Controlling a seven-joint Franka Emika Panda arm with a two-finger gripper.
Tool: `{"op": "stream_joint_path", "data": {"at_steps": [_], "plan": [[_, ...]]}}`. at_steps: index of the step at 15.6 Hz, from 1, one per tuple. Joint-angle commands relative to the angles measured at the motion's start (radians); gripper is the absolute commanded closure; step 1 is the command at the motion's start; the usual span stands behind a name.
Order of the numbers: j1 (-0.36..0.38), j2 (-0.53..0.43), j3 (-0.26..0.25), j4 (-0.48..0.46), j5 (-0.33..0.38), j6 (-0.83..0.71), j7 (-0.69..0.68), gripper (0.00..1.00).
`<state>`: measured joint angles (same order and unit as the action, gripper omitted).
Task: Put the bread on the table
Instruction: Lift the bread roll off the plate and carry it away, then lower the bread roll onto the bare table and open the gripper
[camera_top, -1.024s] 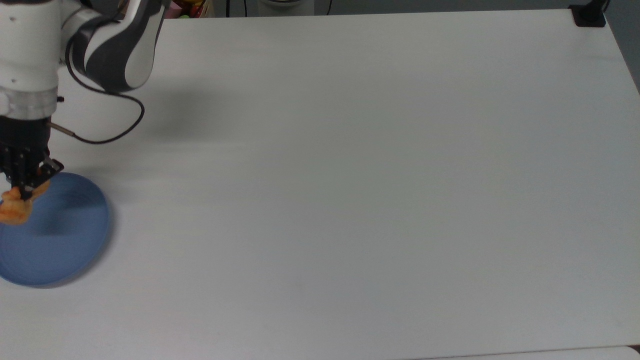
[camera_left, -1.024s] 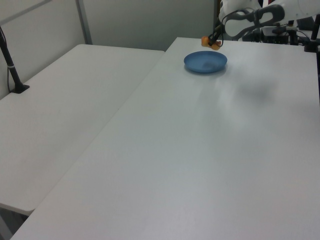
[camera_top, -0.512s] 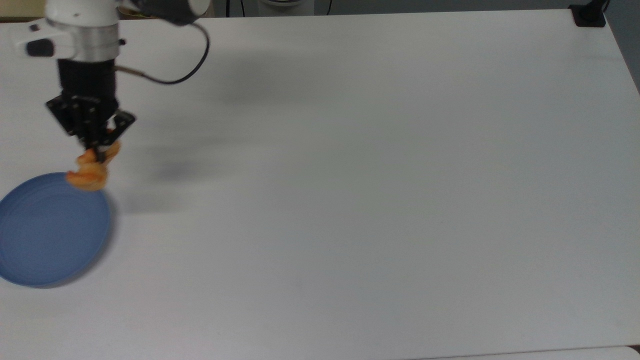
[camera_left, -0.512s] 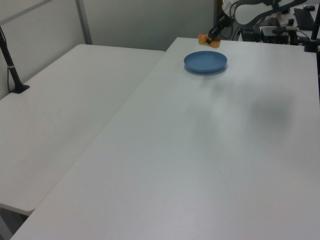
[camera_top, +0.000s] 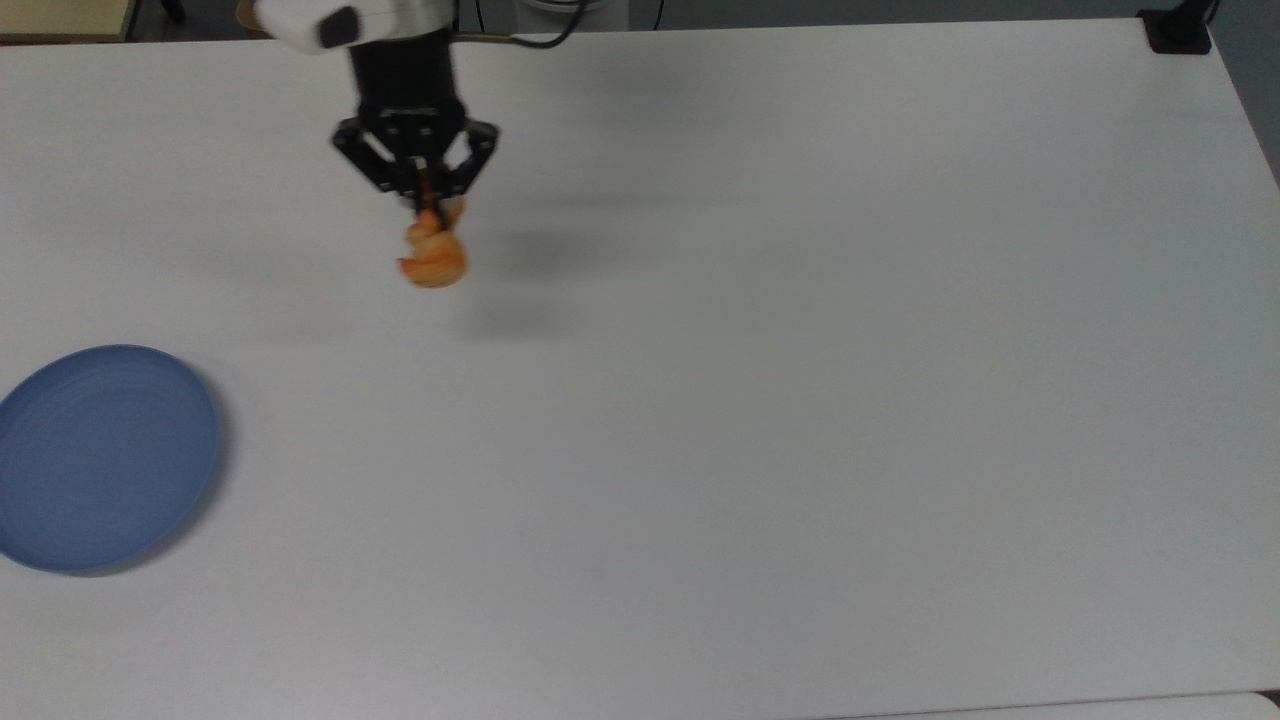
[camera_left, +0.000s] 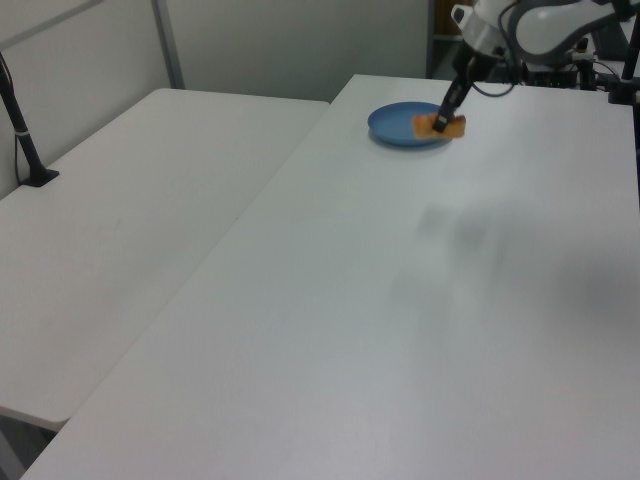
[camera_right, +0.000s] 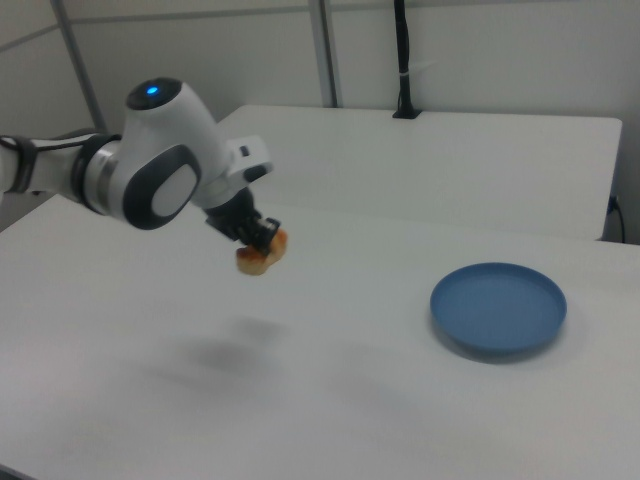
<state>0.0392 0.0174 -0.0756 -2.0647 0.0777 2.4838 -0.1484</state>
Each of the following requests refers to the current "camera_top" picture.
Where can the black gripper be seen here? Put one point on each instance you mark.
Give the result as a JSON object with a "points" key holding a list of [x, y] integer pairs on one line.
{"points": [[408, 90]]}

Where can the orange bread roll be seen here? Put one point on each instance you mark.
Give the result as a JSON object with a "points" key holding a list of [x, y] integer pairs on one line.
{"points": [[436, 255]]}

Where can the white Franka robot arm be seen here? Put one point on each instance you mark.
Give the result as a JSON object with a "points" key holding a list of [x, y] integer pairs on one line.
{"points": [[300, 18]]}

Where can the wooden board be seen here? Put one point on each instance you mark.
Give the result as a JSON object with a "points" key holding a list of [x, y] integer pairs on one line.
{"points": [[60, 18]]}

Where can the blue round plate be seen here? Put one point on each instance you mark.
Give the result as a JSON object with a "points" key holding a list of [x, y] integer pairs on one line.
{"points": [[100, 460]]}

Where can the black square stand base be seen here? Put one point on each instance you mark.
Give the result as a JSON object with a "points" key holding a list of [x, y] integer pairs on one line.
{"points": [[1178, 32]]}

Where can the adjacent white table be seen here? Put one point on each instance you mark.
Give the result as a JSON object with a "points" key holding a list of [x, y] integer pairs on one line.
{"points": [[1150, 708]]}

